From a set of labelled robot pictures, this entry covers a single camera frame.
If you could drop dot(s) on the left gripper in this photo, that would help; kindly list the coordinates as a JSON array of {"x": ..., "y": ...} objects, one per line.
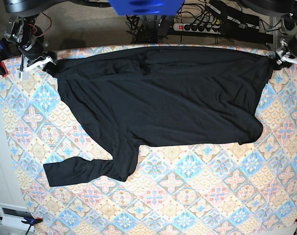
[{"x": 274, "y": 65}]

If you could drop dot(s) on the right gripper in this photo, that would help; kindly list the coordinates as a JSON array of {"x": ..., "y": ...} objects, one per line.
[{"x": 33, "y": 51}]

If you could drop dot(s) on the black long-sleeve t-shirt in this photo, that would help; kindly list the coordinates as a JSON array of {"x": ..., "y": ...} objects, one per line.
[{"x": 157, "y": 96}]

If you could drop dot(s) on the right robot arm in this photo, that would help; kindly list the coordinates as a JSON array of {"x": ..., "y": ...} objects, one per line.
[{"x": 26, "y": 36}]

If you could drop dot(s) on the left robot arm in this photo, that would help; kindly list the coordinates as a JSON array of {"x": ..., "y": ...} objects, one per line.
[{"x": 286, "y": 12}]

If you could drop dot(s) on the white power strip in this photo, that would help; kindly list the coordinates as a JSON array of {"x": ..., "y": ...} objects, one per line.
[{"x": 196, "y": 28}]

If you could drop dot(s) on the patterned tablecloth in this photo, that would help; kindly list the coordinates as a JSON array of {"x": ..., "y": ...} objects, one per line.
[{"x": 203, "y": 189}]

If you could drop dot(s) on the blue clamp bottom left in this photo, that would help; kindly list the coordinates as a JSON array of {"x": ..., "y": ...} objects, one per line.
[{"x": 31, "y": 221}]

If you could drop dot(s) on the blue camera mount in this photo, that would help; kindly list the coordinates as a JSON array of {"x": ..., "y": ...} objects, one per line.
[{"x": 146, "y": 7}]

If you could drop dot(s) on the white wall vent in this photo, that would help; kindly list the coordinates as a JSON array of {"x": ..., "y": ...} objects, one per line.
[{"x": 15, "y": 211}]

